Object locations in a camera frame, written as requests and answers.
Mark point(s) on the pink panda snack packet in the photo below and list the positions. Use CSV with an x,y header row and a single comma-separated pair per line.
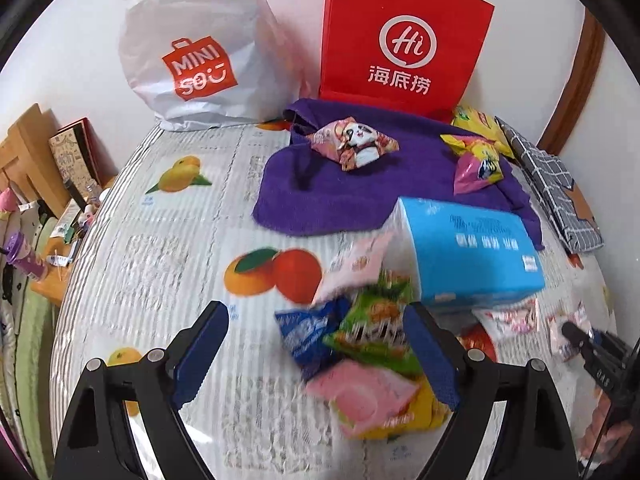
x,y
350,142

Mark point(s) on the brown patterned book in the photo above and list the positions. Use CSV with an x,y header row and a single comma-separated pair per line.
x,y
75,155

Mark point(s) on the green snack packet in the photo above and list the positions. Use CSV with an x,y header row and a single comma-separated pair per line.
x,y
372,330

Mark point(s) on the pink purple snack packet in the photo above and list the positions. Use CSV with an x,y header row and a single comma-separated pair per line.
x,y
472,175

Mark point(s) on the blue tissue pack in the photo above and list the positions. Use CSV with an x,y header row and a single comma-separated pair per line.
x,y
475,250

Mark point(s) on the fruit printed table cover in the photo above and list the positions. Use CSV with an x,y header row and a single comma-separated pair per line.
x,y
175,240

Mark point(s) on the plain pink snack packet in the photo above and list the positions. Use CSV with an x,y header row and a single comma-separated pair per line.
x,y
365,390

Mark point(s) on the person's right hand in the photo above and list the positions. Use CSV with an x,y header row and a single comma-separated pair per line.
x,y
602,437

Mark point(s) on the grey checked cloth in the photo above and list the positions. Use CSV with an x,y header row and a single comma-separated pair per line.
x,y
555,190

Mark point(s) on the green cloth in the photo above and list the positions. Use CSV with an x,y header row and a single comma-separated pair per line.
x,y
32,360

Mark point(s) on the blue snack packet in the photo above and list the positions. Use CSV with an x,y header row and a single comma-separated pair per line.
x,y
305,332

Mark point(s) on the wooden side table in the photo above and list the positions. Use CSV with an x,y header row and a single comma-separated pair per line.
x,y
50,285

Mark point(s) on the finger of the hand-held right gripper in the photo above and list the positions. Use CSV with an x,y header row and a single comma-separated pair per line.
x,y
575,335

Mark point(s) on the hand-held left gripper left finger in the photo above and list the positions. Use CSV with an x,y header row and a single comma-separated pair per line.
x,y
200,355

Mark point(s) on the brown wooden door frame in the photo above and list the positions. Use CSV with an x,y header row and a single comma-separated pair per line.
x,y
580,80

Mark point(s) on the large yellow chips bag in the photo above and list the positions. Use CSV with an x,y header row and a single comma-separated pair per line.
x,y
475,120

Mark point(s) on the purple bottle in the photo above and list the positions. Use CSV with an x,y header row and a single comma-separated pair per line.
x,y
25,257

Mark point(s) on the purple towel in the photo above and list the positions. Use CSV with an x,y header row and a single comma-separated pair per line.
x,y
325,195

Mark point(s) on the red paper bag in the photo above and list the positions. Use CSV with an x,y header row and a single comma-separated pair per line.
x,y
400,35

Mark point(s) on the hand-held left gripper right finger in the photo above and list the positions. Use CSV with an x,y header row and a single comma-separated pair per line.
x,y
430,360

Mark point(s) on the white plastic shopping bag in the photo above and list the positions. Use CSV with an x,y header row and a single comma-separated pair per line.
x,y
200,40

